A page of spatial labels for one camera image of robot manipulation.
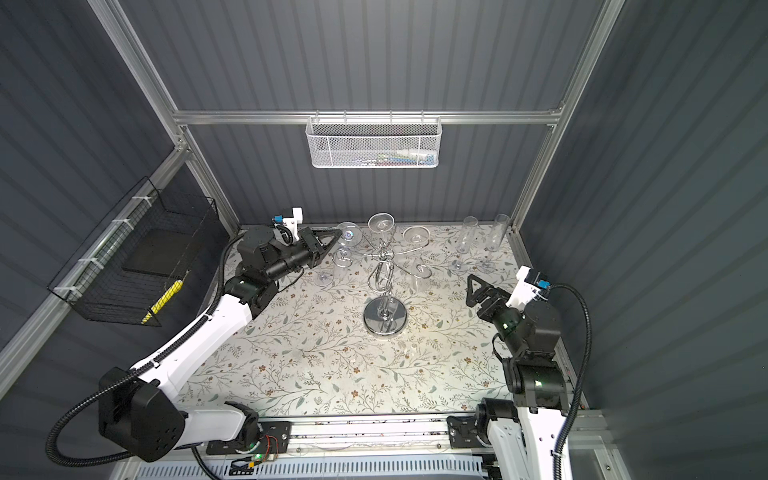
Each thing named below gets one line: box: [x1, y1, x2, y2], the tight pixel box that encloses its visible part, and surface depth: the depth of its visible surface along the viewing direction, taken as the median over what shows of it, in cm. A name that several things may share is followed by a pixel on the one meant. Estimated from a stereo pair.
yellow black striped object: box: [141, 279, 184, 324], surface depth 72 cm
